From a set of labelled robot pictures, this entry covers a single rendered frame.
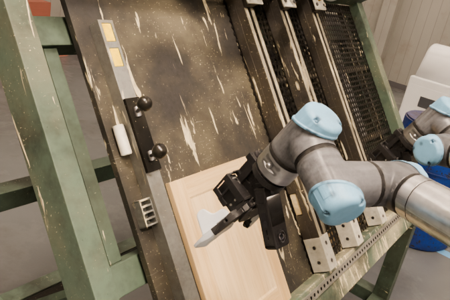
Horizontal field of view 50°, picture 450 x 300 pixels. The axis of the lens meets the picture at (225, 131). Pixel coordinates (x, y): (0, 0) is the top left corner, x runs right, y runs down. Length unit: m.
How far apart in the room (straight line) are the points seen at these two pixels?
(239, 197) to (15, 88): 0.58
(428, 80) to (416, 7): 4.63
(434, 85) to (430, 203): 5.80
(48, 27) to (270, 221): 0.78
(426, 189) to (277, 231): 0.27
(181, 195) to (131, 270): 0.24
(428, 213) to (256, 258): 0.89
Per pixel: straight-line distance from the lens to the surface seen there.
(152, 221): 1.29
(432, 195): 0.77
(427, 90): 6.57
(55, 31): 1.35
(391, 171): 0.82
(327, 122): 0.79
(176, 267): 1.29
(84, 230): 1.12
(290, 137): 0.80
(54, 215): 1.16
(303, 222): 1.81
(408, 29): 11.12
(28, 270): 3.13
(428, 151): 1.26
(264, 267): 1.61
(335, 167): 0.76
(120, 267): 1.28
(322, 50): 2.27
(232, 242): 1.50
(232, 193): 0.91
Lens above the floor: 1.88
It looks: 19 degrees down
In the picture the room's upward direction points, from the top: 12 degrees clockwise
